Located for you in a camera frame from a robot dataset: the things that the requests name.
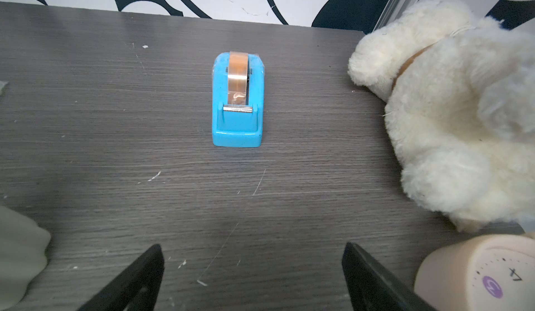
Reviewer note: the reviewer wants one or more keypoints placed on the white ceramic vase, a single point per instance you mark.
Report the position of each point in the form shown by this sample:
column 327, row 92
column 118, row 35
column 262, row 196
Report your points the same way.
column 23, row 247

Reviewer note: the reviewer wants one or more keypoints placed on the white plush teddy bear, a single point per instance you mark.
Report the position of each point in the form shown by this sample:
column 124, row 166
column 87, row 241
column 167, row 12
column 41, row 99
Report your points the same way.
column 459, row 110

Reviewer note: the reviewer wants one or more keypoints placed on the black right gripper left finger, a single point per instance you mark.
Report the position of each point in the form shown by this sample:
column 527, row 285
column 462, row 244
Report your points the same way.
column 135, row 288

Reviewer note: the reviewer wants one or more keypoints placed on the pink round timer clock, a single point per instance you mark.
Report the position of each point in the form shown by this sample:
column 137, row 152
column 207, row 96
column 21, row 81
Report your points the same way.
column 491, row 272

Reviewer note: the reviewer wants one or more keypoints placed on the blue tape dispenser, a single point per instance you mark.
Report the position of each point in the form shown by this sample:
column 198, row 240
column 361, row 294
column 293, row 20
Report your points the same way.
column 238, row 83

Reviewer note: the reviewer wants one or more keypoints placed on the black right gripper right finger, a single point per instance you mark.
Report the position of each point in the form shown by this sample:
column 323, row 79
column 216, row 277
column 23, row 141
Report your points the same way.
column 373, row 287

